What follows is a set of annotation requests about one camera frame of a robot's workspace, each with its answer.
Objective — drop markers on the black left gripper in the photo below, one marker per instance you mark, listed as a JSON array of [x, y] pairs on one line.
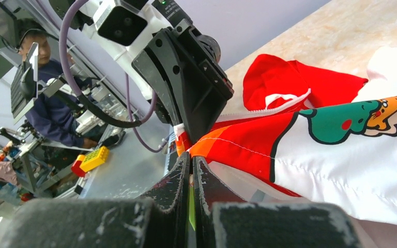
[[180, 65]]

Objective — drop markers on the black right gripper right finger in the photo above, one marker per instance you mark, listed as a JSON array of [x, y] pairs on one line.
[[224, 219]]

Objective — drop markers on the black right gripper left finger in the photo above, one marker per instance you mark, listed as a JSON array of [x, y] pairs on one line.
[[157, 218]]

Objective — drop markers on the white colourful cartoon jacket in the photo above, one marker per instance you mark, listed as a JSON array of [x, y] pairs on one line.
[[309, 132]]

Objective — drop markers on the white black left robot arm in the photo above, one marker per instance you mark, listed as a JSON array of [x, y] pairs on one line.
[[157, 45]]

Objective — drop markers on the yellow red toy brick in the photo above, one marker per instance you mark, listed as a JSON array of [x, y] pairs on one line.
[[84, 163]]

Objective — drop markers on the person in blue shirt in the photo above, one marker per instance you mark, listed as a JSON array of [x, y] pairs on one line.
[[50, 116]]

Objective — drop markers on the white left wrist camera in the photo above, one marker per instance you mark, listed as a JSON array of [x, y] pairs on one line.
[[124, 28]]

